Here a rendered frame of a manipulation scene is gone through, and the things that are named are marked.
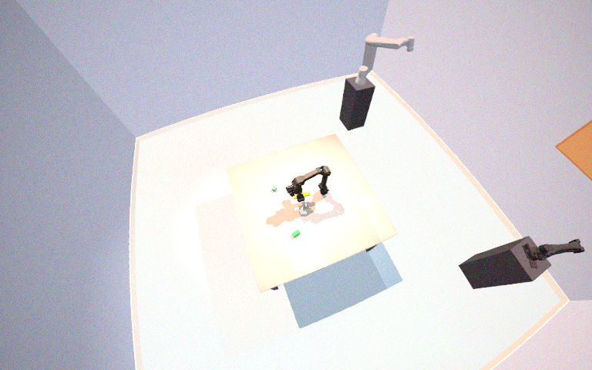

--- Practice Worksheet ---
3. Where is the yellow bar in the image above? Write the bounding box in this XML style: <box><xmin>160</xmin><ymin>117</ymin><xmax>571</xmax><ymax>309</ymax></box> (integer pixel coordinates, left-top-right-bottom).
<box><xmin>294</xmin><ymin>191</ymin><xmax>310</xmax><ymax>199</ymax></box>

